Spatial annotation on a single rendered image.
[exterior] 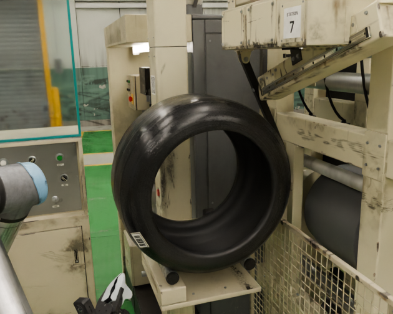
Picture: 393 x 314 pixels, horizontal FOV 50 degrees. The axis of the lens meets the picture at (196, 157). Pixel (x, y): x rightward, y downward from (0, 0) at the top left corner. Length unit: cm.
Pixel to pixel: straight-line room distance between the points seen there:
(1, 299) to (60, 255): 117
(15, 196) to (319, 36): 86
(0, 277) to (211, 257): 68
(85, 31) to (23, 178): 956
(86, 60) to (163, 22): 896
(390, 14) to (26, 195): 100
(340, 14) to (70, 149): 134
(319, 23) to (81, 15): 962
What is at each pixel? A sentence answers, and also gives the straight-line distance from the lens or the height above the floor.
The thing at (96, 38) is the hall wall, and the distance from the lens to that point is 1058.
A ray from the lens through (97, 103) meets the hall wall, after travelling 1055.
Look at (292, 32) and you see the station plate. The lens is 121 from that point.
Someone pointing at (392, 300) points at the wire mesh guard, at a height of 100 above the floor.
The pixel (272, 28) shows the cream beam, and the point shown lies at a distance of 131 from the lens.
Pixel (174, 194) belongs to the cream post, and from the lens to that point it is 174.
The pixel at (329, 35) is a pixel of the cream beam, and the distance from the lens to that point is 120.
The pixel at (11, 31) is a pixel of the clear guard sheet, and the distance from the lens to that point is 200.
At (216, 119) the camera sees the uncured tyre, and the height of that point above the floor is 143.
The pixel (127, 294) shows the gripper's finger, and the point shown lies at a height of 96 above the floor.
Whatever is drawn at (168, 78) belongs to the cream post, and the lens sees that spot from 165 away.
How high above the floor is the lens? 162
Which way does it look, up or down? 14 degrees down
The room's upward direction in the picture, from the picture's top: 1 degrees counter-clockwise
